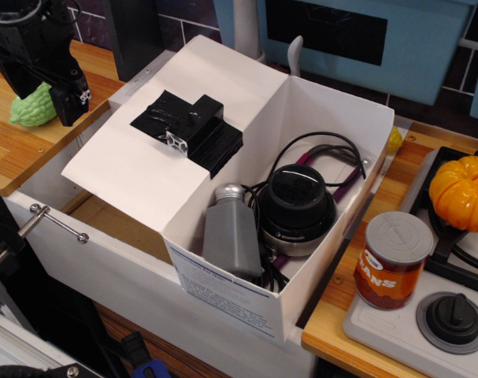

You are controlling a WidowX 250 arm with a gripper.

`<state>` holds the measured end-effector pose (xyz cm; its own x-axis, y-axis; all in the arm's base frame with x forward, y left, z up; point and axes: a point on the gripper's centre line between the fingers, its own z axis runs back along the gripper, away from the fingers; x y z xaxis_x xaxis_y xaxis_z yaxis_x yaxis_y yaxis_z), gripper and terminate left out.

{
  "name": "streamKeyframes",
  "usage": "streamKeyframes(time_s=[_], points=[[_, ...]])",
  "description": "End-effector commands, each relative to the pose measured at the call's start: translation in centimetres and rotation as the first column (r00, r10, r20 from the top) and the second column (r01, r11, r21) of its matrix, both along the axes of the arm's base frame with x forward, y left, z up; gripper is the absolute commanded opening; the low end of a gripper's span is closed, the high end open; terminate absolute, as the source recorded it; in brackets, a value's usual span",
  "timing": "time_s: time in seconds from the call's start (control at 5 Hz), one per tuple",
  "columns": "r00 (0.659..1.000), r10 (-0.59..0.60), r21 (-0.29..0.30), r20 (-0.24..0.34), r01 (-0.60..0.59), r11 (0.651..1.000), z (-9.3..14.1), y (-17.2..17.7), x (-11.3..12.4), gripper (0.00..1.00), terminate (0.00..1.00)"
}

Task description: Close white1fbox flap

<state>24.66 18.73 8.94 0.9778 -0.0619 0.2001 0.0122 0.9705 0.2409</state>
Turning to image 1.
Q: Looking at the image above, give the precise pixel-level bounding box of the yellow toy vegetable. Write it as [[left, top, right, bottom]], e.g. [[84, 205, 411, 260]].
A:
[[387, 126, 403, 154]]

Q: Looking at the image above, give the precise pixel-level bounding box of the black 3D mouse puck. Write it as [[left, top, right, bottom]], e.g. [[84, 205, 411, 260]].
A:
[[259, 164, 336, 258]]

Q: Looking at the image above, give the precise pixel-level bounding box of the black stove grate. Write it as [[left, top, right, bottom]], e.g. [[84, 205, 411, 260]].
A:
[[400, 146, 478, 284]]

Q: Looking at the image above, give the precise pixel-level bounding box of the black handle block on flap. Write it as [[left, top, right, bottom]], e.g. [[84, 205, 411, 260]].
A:
[[131, 91, 243, 177]]

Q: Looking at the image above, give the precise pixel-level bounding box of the aluminium frame rail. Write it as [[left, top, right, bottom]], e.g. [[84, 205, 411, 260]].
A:
[[0, 281, 94, 377]]

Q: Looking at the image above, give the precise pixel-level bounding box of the black clamp with blue handle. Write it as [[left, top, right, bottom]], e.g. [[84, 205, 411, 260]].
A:
[[120, 332, 171, 378]]

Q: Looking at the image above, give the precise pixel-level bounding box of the dark grey post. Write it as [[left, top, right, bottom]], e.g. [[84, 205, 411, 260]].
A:
[[102, 0, 165, 82]]

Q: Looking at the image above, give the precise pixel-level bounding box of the toy beans can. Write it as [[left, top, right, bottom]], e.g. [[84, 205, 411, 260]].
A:
[[354, 211, 433, 310]]

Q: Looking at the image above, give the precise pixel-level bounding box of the grey plastic bottle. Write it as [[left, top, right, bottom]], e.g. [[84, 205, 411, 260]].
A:
[[202, 183, 261, 280]]

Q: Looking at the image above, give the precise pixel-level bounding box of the white toy stove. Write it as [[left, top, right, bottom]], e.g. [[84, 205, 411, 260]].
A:
[[343, 147, 478, 377]]

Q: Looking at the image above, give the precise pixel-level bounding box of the black cable in box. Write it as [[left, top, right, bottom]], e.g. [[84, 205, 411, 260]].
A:
[[244, 132, 369, 293]]

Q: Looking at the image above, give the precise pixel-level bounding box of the white toy sink basin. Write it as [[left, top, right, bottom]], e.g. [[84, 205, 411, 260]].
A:
[[2, 49, 399, 378]]

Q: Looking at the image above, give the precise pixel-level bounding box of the black stove knob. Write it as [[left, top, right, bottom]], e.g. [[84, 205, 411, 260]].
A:
[[416, 291, 478, 355]]

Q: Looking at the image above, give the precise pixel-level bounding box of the blue toy oven cabinet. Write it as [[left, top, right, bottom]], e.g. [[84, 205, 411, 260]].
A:
[[214, 1, 478, 120]]

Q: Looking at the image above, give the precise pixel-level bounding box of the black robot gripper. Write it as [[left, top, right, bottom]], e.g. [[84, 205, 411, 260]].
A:
[[0, 1, 91, 127]]

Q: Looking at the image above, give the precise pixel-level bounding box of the orange toy pumpkin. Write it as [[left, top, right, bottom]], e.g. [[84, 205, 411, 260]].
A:
[[429, 156, 478, 232]]

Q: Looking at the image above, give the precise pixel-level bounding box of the white cardboard box with flap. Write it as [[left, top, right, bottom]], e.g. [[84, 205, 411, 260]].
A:
[[62, 36, 395, 340]]

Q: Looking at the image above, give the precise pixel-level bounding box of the metal clamp screw bar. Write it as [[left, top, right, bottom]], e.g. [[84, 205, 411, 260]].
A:
[[17, 203, 89, 244]]

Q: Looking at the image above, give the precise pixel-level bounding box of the grey toy faucet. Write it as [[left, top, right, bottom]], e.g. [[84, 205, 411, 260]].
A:
[[287, 35, 304, 77]]

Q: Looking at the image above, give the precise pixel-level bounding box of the maroon stethoscope tube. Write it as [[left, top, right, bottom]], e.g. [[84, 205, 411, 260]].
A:
[[256, 144, 366, 291]]

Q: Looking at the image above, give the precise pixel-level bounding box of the green toy bitter gourd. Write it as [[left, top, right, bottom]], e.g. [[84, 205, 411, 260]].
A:
[[9, 82, 57, 127]]

